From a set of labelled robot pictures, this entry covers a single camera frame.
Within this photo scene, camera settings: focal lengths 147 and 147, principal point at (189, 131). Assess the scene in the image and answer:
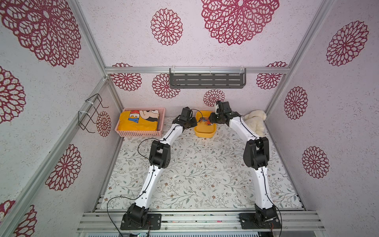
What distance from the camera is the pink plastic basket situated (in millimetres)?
1050

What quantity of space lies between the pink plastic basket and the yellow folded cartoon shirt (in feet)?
0.04

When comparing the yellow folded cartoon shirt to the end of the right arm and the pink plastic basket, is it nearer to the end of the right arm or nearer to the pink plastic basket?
the pink plastic basket

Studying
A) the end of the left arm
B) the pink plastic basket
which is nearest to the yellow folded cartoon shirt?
the pink plastic basket

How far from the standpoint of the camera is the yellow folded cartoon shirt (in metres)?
1.06

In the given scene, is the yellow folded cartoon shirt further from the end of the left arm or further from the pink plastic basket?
the end of the left arm
